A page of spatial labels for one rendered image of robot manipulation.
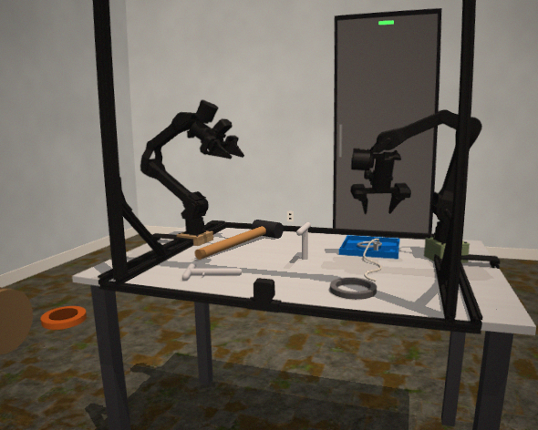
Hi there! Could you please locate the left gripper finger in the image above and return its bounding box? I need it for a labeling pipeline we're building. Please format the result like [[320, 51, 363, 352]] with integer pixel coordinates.
[[228, 138, 244, 158], [208, 139, 232, 159]]

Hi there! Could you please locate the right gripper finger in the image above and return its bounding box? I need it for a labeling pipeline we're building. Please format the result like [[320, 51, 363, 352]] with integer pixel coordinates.
[[388, 193, 405, 214], [359, 198, 368, 214]]

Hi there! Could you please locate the black rubber mallet with wooden handle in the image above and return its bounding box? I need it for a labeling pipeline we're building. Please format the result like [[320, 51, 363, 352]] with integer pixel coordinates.
[[195, 220, 284, 259]]

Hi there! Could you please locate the white rounded cylinder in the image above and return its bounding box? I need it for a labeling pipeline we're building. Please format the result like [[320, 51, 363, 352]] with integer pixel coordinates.
[[296, 222, 311, 236]]

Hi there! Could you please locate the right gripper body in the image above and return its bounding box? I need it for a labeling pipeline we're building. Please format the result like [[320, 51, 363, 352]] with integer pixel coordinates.
[[350, 170, 411, 200]]

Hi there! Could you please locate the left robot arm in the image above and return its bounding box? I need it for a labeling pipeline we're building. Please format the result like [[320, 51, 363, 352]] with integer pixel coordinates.
[[140, 100, 233, 235]]

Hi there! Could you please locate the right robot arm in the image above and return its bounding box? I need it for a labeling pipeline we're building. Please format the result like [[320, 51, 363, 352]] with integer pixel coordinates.
[[351, 109, 482, 243]]

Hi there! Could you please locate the blue square tray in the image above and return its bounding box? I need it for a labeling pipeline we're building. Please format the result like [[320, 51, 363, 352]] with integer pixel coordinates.
[[339, 235, 400, 259]]

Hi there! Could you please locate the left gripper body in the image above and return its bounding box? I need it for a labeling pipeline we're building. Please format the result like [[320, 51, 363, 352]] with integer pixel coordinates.
[[200, 127, 239, 155]]

